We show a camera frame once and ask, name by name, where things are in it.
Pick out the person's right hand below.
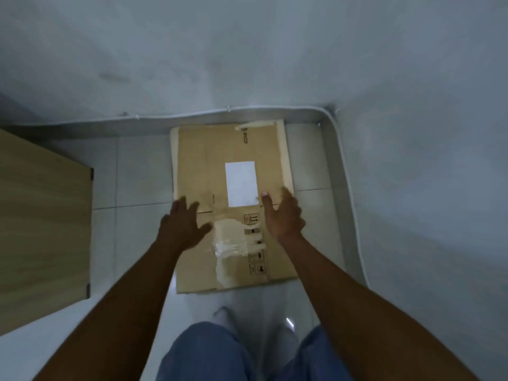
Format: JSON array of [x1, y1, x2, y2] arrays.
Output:
[[260, 186, 306, 246]]

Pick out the person's left hand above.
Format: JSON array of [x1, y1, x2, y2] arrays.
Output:
[[158, 196, 213, 251]]

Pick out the person's right forearm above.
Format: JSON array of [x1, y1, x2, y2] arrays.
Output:
[[278, 234, 482, 381]]

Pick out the person's left forearm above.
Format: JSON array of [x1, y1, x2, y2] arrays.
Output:
[[33, 239, 188, 381]]

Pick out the white paper label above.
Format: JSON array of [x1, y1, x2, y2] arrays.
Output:
[[225, 161, 258, 207]]

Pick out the flattened brown cardboard box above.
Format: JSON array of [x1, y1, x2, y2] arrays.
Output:
[[170, 119, 299, 295]]

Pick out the white left shoe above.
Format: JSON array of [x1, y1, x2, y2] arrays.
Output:
[[213, 306, 240, 336]]

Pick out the white shoe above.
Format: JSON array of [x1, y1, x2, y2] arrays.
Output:
[[273, 316, 300, 341], [213, 306, 240, 336]]

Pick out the blue trousers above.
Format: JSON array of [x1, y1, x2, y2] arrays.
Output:
[[156, 321, 355, 381]]

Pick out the white right shoe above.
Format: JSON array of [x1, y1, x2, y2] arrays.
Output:
[[273, 316, 300, 341]]

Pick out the light wooden table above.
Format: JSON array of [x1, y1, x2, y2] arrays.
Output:
[[0, 128, 94, 337]]

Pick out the white wall cable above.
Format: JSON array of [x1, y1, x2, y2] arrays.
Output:
[[38, 105, 371, 289]]

